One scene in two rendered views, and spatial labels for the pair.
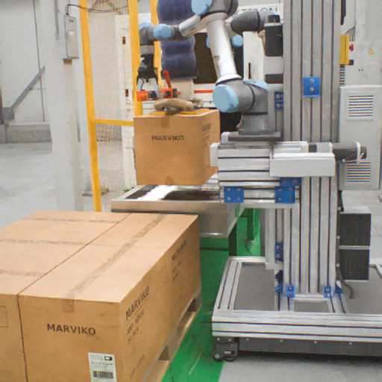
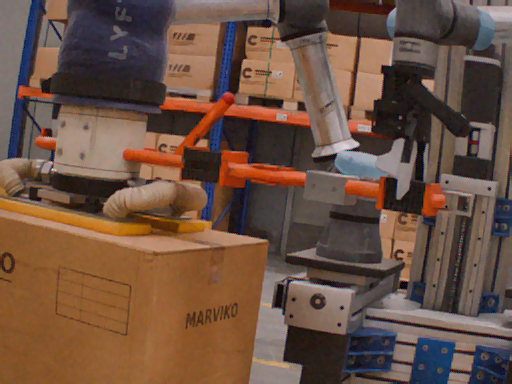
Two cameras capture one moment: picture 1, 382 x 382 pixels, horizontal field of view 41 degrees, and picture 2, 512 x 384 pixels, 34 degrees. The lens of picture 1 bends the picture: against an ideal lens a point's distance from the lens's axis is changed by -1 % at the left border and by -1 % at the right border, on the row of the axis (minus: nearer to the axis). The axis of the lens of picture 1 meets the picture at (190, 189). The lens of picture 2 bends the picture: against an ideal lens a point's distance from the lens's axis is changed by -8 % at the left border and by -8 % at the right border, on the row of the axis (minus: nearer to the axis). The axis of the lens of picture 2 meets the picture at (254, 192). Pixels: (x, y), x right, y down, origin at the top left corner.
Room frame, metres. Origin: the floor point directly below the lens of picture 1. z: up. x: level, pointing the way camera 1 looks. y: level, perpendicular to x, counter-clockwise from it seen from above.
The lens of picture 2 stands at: (2.65, 1.58, 1.27)
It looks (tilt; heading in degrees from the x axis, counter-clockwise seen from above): 3 degrees down; 281
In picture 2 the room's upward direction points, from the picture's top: 7 degrees clockwise
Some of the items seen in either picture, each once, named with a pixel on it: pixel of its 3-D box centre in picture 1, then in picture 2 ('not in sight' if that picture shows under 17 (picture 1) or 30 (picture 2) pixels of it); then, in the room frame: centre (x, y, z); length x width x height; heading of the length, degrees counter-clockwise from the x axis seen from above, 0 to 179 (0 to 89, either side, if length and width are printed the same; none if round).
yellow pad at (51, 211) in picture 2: (165, 110); (61, 206); (3.28, 0.14, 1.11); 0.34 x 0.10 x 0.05; 165
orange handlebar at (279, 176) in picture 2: (189, 92); (220, 164); (3.04, -0.02, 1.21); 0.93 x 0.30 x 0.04; 165
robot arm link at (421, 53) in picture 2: (146, 50); (414, 55); (2.70, 0.20, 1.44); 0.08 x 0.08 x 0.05
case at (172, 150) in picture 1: (180, 145); (72, 318); (3.28, 0.05, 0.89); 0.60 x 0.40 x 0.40; 166
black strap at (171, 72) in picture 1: (179, 73); (108, 89); (3.26, 0.04, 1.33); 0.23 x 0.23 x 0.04
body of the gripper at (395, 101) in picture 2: (148, 66); (405, 104); (2.70, 0.19, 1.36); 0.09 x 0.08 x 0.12; 165
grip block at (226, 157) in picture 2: (167, 93); (213, 166); (3.02, 0.11, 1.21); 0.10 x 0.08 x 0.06; 75
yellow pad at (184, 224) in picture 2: (195, 109); (120, 205); (3.24, -0.04, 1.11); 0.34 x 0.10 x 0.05; 165
